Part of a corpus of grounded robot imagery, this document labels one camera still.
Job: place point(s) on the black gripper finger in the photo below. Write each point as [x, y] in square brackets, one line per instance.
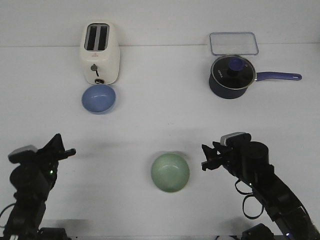
[61, 147]
[218, 147]
[210, 153]
[54, 145]

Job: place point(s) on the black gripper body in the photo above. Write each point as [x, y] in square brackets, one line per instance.
[49, 160]
[229, 160]

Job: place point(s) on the green bowl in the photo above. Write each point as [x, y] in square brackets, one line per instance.
[170, 172]

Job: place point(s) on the blue bowl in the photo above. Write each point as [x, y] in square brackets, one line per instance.
[99, 99]

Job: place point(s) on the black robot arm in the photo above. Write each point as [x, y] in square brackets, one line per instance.
[249, 163]
[34, 178]

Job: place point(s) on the dark blue saucepan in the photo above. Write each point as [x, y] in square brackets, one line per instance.
[233, 93]

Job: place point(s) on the glass pot lid blue knob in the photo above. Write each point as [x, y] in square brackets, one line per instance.
[233, 72]

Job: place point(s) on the cream two-slot toaster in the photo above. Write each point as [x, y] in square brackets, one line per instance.
[99, 52]

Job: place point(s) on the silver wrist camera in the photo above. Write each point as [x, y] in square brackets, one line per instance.
[21, 154]
[235, 139]

